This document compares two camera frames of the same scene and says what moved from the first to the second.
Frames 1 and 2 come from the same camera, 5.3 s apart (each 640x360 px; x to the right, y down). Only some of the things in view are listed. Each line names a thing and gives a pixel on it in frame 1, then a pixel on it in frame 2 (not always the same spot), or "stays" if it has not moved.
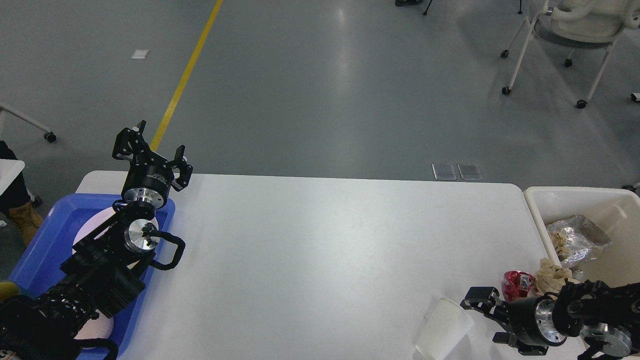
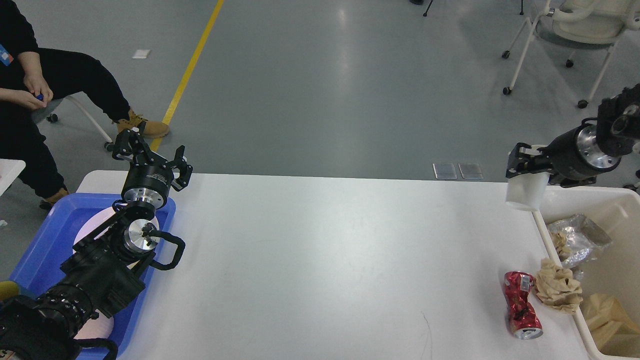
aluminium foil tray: [582, 236] stays
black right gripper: [531, 319] → [577, 153]
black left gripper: [148, 184] stays
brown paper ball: [548, 278] stays
